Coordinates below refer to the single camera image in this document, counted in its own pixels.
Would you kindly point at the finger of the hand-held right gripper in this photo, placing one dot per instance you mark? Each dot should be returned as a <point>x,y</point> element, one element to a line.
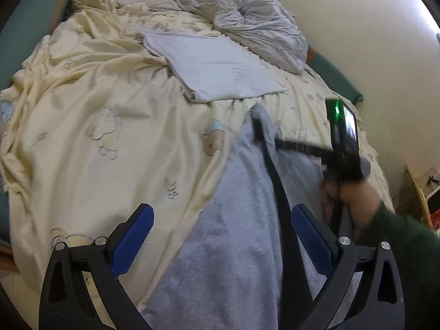
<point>299,147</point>

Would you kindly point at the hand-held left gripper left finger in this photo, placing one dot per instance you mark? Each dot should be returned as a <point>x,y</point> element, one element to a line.
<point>134,240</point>

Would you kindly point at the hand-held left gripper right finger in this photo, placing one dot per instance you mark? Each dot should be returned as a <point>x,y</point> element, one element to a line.
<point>311,240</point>

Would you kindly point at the grey shorts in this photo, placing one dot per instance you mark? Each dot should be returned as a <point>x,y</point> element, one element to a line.
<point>233,247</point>

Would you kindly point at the white printed t-shirt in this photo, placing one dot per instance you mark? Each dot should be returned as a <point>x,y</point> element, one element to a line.
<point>213,65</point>

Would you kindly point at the person's right forearm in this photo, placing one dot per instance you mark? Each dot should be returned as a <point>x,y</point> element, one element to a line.
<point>405,254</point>

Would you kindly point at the person's right hand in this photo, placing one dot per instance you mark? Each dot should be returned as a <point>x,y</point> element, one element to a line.
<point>361,199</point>

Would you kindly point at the wooden table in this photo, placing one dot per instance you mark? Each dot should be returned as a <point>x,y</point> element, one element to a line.
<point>417,196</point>

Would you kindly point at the red box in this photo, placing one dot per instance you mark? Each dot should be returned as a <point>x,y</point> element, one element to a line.
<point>436,220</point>

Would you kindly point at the grey crumpled quilt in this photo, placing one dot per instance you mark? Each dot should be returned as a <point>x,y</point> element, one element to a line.
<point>261,24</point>

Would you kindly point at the yellow cartoon-print bed sheet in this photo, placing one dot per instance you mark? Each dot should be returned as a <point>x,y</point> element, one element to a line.
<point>103,110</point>

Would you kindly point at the teal orange-striped mattress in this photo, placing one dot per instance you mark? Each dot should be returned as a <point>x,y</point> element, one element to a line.
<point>31,10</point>

